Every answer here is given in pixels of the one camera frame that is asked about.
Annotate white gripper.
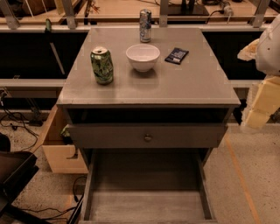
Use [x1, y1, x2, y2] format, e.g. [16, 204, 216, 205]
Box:
[237, 15, 280, 130]

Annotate green soda can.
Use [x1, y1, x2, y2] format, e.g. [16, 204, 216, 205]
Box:
[90, 46, 114, 85]

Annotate grey drawer cabinet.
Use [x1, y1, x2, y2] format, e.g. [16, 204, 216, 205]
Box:
[56, 27, 242, 224]

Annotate top drawer with knob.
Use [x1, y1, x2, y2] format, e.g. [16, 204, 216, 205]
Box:
[67, 123, 228, 149]

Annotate silver blue tall can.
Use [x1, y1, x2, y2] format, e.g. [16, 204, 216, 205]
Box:
[139, 9, 151, 43]

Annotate open middle drawer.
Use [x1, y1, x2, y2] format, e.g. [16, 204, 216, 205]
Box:
[79, 150, 218, 224]

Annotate dark blue snack packet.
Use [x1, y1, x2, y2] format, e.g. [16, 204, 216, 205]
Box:
[164, 47, 189, 65]

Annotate white ceramic bowl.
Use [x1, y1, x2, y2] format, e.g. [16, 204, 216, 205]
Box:
[126, 44, 160, 72]

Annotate light wooden box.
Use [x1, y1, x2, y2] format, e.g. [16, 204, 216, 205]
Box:
[32, 106, 88, 174]

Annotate black floor cables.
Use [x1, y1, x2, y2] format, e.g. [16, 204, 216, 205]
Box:
[0, 90, 40, 152]

